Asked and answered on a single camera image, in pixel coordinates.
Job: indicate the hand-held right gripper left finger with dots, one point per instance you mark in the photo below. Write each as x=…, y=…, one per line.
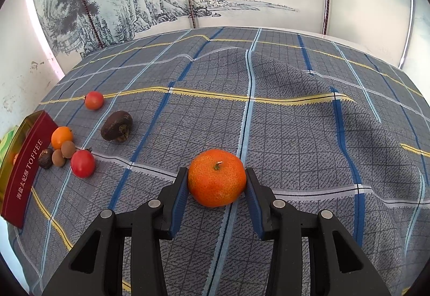
x=178, y=202

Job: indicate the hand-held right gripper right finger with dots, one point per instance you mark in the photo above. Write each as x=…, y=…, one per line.
x=255, y=205

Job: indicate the large mandarin orange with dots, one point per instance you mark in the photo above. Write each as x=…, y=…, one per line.
x=216, y=178

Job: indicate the large dark brown fruit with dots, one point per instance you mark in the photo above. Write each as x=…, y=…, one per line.
x=116, y=126

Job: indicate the red cherry tomato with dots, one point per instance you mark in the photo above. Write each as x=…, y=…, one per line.
x=83, y=164

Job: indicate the light brown longan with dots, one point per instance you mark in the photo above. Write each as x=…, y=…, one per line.
x=68, y=149
x=59, y=159

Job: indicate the orange-red tomato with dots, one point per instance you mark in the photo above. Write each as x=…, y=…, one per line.
x=94, y=100

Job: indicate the small smooth orange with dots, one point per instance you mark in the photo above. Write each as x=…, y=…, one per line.
x=61, y=136

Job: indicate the small dark wrinkled fruit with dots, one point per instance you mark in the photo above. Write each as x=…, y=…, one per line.
x=45, y=159

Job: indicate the red and gold tin box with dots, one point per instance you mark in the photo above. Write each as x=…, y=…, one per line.
x=27, y=168

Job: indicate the grey plaid bed sheet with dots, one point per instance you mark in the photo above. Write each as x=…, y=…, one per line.
x=285, y=134

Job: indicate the green cloth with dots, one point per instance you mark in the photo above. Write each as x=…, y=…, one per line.
x=6, y=145

